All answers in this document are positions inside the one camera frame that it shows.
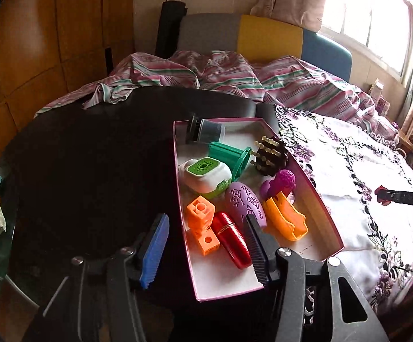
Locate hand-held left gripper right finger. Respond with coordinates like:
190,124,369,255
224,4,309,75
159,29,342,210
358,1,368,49
244,214,390,342

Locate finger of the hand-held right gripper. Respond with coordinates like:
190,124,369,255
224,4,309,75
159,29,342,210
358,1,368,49
375,185,413,208

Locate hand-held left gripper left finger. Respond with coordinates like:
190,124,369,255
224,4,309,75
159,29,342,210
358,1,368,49
21,213,170,342

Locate pink shallow cardboard box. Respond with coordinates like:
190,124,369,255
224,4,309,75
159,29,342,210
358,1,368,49
172,117,345,303

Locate red lipstick case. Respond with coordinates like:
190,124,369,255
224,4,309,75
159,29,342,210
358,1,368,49
211,212,253,270

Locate purple egg-shaped patterned case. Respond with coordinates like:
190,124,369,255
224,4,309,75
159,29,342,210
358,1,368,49
224,182,267,229

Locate purple dimpled ball massager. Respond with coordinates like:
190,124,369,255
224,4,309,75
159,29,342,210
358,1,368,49
261,170,297,200

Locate white and green device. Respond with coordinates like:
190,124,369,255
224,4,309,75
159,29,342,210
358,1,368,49
178,158,233,200

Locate brown pegged comb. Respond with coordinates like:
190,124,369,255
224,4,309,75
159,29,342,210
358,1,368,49
251,135,290,178

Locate green plastic holder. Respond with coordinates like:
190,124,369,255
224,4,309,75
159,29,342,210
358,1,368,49
208,141,253,182

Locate grey cylinder with black cap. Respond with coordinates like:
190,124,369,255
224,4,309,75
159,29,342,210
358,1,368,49
187,112,227,145

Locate white floral embroidered tablecloth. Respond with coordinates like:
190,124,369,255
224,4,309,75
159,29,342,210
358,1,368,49
274,105,413,325

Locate window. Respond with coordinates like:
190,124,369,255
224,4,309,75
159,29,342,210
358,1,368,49
318,0,413,87

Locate pink striped blanket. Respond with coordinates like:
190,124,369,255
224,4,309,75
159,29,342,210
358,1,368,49
33,50,400,140

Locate black rolled mat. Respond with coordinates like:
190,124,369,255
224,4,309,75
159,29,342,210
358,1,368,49
155,1,188,58

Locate wooden wardrobe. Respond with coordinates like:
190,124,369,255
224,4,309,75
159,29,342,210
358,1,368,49
0,0,136,172

